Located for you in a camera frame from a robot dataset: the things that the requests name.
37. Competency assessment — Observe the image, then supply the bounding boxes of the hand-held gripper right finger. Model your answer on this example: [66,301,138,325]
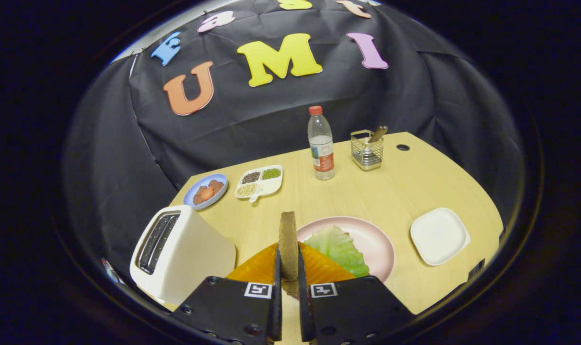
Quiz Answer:
[298,242,416,343]

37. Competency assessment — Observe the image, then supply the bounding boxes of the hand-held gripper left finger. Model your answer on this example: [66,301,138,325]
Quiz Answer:
[171,242,282,345]

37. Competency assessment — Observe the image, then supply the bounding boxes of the brown toast bread slice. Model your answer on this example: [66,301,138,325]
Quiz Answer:
[278,211,301,300]

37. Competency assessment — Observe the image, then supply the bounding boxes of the green lettuce leaf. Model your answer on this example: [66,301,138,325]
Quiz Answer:
[302,225,370,278]

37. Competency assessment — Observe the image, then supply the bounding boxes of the white toaster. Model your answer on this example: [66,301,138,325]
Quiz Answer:
[129,205,237,306]

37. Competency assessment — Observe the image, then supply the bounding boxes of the pink round plate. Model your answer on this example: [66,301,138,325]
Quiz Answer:
[295,216,395,283]

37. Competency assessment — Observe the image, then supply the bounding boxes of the white divided tray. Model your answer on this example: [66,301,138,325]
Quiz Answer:
[234,165,284,204]

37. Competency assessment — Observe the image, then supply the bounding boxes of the pile of brown meat slices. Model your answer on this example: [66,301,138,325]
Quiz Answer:
[193,179,225,206]

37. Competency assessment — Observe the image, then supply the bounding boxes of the blue round plate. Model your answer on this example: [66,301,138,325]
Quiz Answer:
[183,173,229,211]

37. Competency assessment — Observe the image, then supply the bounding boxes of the clear plastic water bottle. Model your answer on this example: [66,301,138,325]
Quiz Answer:
[307,105,336,181]

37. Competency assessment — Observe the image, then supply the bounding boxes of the white square plate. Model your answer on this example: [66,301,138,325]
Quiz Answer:
[410,207,471,266]

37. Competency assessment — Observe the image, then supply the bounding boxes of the metal mesh utensil holder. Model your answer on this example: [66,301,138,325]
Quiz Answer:
[350,129,384,172]

